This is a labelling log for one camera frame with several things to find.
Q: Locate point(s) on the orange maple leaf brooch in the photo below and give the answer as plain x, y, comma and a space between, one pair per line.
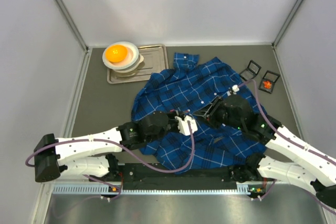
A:
267, 85

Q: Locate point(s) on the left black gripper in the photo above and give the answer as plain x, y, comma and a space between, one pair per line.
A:
172, 118

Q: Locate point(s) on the orange ball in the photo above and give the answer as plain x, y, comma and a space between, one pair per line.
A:
116, 53

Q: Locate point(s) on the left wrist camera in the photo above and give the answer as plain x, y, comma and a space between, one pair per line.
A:
186, 125

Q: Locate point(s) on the white bowl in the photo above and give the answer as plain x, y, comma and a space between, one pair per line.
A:
132, 51

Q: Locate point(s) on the black jewelry box right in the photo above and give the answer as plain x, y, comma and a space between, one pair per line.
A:
269, 76

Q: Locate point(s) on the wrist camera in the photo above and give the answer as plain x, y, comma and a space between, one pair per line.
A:
233, 90
186, 125

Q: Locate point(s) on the silver metal tray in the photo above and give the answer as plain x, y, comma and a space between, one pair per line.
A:
155, 60

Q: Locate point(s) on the black jewelry box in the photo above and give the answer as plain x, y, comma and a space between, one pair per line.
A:
251, 71
269, 76

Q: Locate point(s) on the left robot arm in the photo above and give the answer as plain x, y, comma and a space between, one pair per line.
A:
91, 154

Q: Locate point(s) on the blue plaid shirt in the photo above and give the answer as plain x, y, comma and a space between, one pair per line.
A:
190, 86

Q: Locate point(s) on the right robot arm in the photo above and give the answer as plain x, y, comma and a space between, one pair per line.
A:
311, 170

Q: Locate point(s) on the black jewelry box left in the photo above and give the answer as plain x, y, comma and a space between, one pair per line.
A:
251, 71

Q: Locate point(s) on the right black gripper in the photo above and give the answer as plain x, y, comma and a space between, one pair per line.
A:
214, 108

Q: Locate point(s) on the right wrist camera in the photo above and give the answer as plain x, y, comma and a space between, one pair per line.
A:
233, 90

